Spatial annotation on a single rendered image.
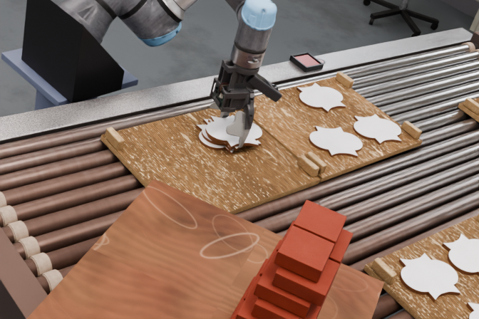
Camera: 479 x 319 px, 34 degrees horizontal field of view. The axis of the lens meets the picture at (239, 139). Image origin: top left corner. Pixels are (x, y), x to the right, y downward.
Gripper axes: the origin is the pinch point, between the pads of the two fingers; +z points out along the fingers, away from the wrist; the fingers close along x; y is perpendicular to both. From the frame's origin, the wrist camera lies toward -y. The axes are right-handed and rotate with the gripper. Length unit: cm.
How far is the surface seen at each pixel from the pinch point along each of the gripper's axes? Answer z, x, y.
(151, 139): 3.1, -2.6, 20.1
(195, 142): 3.1, -0.6, 9.3
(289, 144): 3.0, 3.2, -15.5
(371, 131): 2.1, 1.0, -42.2
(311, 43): 97, -204, -169
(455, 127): 5, -1, -76
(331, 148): 2.2, 6.9, -25.7
